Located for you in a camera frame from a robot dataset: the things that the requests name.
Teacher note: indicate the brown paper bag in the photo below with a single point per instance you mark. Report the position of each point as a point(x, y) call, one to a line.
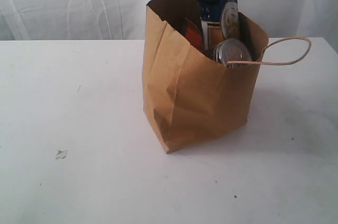
point(188, 97)

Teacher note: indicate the brown coffee pouch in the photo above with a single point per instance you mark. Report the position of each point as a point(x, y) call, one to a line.
point(190, 31)

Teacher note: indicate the silver pull-tab tin can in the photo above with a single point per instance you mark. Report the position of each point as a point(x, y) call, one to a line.
point(231, 50)

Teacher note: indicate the spaghetti pasta package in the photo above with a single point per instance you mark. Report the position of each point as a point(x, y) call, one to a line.
point(219, 21)

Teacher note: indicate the small clear plastic scrap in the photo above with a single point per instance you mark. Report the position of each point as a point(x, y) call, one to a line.
point(61, 154)

